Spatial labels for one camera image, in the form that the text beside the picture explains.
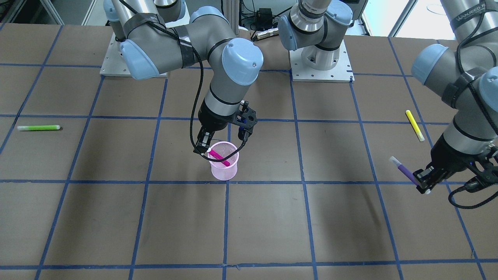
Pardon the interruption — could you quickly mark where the pink marker pen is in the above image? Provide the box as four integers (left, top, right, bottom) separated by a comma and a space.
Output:
207, 148, 231, 167

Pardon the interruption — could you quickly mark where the yellow marker pen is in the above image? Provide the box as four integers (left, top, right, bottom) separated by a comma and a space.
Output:
405, 110, 425, 142

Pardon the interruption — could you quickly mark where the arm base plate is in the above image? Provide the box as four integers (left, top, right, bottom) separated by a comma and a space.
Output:
289, 40, 355, 83
100, 32, 168, 78

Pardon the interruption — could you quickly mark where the aluminium frame post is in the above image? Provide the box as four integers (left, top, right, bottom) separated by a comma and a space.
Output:
222, 0, 240, 32

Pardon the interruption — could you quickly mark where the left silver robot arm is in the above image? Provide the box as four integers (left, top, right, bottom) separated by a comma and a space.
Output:
278, 0, 497, 194

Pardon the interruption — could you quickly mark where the black power adapter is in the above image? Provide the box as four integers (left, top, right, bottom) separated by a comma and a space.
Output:
256, 8, 273, 25

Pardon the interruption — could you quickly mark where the purple marker pen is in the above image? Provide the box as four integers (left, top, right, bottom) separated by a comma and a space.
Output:
389, 156, 419, 186

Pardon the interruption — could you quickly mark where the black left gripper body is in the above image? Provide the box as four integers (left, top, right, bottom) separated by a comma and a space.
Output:
428, 136, 497, 191

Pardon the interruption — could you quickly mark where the green marker pen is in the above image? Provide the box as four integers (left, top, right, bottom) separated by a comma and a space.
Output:
17, 125, 61, 131

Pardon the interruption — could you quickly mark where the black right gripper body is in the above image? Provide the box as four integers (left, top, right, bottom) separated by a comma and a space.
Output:
198, 101, 258, 141

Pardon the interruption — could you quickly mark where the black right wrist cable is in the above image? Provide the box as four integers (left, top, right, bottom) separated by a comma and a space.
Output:
117, 0, 249, 157

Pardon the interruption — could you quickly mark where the pink mesh cup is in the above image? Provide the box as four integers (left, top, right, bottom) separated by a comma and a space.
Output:
206, 141, 239, 180

